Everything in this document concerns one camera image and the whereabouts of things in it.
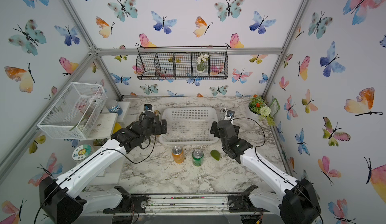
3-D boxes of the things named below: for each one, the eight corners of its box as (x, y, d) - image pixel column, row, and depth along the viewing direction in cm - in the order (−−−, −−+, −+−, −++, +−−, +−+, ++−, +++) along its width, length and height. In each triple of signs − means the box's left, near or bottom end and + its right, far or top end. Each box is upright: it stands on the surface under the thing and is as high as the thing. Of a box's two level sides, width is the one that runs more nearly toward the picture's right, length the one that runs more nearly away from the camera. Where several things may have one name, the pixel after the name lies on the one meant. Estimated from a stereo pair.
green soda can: (192, 166, 88) (191, 158, 79) (192, 157, 91) (191, 148, 82) (203, 166, 88) (203, 158, 79) (203, 157, 91) (203, 148, 82)
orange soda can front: (174, 163, 89) (171, 155, 80) (175, 154, 93) (172, 145, 83) (183, 163, 89) (182, 155, 80) (184, 154, 93) (182, 145, 83)
